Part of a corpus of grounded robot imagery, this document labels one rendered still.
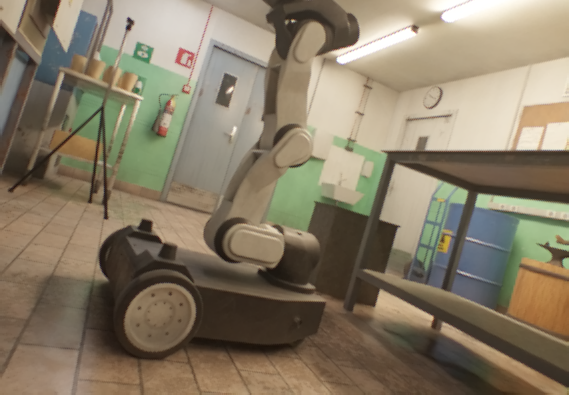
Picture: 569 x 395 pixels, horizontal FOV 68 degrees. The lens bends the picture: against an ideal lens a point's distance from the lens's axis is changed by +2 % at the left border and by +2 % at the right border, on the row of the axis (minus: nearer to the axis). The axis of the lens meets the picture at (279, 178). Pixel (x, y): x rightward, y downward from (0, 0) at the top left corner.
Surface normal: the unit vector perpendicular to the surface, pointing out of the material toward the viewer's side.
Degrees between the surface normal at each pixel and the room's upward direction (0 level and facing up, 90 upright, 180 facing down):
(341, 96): 90
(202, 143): 90
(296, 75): 113
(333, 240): 90
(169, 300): 90
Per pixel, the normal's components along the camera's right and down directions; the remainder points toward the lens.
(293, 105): 0.45, 0.09
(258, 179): 0.10, 0.34
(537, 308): -0.63, -0.23
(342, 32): 0.51, 0.45
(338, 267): 0.23, 0.02
